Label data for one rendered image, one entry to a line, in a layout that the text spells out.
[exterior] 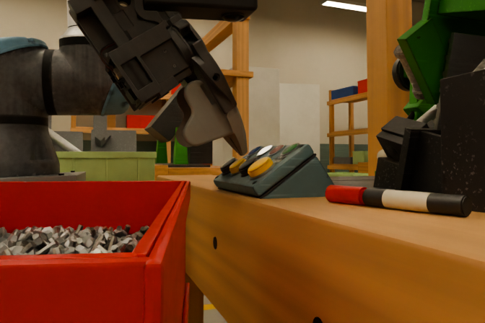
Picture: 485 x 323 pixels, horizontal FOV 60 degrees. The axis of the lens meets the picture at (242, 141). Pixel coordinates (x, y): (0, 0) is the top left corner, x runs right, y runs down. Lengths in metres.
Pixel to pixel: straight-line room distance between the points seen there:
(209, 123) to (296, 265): 0.16
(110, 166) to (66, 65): 0.52
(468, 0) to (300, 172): 0.27
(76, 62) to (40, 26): 7.06
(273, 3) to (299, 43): 0.95
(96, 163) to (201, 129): 0.84
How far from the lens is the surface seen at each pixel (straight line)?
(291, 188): 0.44
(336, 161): 7.77
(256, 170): 0.44
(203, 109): 0.41
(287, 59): 8.69
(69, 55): 0.78
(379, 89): 1.24
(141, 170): 1.23
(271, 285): 0.39
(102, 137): 1.46
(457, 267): 0.21
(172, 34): 0.40
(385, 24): 1.26
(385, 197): 0.36
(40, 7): 7.92
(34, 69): 0.77
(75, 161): 1.23
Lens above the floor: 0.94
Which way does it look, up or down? 2 degrees up
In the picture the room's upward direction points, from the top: straight up
